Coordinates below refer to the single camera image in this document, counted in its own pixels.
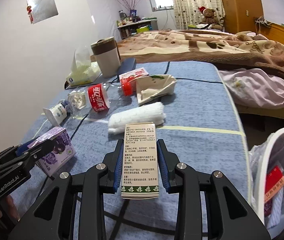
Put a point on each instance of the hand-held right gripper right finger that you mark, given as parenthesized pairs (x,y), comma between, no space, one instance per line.
(162,165)

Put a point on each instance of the white yogurt cup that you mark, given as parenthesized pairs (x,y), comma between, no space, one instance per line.
(54,113)

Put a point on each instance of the beige paper bag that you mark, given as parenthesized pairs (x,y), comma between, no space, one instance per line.
(152,90)

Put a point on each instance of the power strip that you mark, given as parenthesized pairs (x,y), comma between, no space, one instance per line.
(263,21)

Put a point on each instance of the yellow tissue pack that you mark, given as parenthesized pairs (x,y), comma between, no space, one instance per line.
(82,75)

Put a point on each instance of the group of toiletry bottles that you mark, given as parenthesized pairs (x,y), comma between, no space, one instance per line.
(128,20)

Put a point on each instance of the orange box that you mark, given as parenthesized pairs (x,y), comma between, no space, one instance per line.
(274,182)

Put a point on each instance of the red hanging ornament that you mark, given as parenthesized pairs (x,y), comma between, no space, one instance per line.
(29,15)

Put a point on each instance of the brown patterned blanket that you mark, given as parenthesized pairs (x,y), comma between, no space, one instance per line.
(207,45)

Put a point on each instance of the wooden wardrobe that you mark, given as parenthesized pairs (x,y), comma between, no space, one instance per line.
(236,5)

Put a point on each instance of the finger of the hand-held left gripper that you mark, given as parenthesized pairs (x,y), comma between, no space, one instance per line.
(44,147)
(26,146)

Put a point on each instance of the patterned curtain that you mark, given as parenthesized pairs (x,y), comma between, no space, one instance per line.
(189,0)

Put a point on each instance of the purple flower branches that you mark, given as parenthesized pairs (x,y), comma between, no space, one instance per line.
(132,2)

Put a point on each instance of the white round trash bin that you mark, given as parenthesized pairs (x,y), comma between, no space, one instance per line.
(269,150)

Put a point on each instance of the reflective wall sheet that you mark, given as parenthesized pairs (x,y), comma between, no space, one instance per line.
(43,8)

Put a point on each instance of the red strawberry milk carton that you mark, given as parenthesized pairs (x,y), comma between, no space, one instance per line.
(129,80)

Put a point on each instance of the brown teddy bear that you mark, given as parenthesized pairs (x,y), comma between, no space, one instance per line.
(209,15)

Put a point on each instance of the white green medicine box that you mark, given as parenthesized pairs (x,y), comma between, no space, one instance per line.
(139,160)

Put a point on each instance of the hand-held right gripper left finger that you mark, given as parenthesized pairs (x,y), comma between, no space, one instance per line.
(118,165)

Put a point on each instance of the beige brown desktop bin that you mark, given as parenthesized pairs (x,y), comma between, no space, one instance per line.
(108,60)

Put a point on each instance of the pink bed sheet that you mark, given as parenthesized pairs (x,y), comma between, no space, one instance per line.
(256,85)

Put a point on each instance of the purple drink carton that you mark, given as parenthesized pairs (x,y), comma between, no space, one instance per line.
(65,152)

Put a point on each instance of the blue checked table cloth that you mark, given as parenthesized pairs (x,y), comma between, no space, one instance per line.
(194,110)

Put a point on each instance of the lavender ribbed roll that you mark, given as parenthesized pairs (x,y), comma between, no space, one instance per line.
(278,207)

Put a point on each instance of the white towel roll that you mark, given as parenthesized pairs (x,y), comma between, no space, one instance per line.
(137,117)

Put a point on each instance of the crushed clear plastic bottle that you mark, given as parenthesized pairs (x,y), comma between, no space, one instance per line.
(98,97)

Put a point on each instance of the white shelf desk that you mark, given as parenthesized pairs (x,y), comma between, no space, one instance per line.
(144,22)

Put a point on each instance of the clear plastic bin liner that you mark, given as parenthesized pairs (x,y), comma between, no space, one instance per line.
(256,160)

